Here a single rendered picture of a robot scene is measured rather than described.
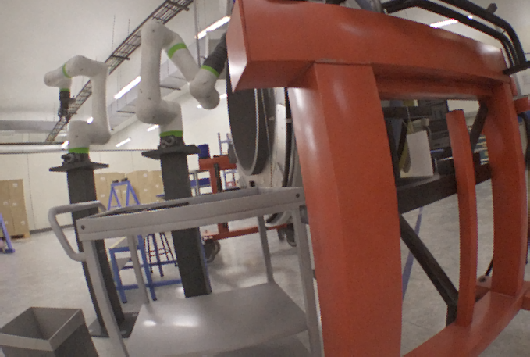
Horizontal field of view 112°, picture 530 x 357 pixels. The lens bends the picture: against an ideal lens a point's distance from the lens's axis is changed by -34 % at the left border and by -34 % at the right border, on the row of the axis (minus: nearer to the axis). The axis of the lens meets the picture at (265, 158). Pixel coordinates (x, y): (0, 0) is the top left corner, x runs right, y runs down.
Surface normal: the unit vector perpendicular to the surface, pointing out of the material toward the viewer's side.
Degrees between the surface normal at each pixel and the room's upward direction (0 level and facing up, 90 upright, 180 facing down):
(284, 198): 90
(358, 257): 90
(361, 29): 90
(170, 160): 90
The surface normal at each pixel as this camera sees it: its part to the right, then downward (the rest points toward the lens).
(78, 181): 0.13, -0.08
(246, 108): 0.29, 0.07
